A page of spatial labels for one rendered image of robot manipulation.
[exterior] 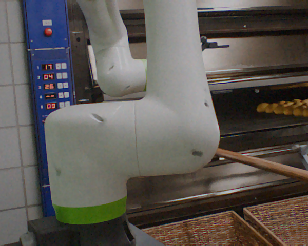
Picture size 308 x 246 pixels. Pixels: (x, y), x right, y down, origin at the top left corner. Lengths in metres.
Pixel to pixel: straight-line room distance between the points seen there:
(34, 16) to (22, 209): 0.72
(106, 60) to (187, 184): 0.92
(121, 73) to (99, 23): 0.16
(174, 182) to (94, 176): 1.30
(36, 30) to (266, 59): 1.02
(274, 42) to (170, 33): 1.49
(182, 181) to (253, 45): 0.68
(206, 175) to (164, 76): 1.36
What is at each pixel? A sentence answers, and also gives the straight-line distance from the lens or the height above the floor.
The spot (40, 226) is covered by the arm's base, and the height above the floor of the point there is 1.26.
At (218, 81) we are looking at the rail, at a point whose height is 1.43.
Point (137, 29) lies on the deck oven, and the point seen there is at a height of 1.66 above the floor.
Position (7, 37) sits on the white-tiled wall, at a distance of 1.86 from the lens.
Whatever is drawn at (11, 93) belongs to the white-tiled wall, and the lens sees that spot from 1.85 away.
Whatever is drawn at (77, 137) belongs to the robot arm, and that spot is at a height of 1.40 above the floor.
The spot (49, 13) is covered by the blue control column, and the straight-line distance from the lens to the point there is 1.86.
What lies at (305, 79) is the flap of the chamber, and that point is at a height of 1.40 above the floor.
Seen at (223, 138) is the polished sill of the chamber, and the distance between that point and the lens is 2.15.
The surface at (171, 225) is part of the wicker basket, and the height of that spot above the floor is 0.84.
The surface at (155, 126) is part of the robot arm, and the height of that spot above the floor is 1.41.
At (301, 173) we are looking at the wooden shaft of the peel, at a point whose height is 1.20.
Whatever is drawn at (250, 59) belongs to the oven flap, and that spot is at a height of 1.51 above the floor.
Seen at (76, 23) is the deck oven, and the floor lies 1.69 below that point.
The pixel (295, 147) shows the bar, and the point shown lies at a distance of 1.90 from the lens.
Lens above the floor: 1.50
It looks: 6 degrees down
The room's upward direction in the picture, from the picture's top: 4 degrees counter-clockwise
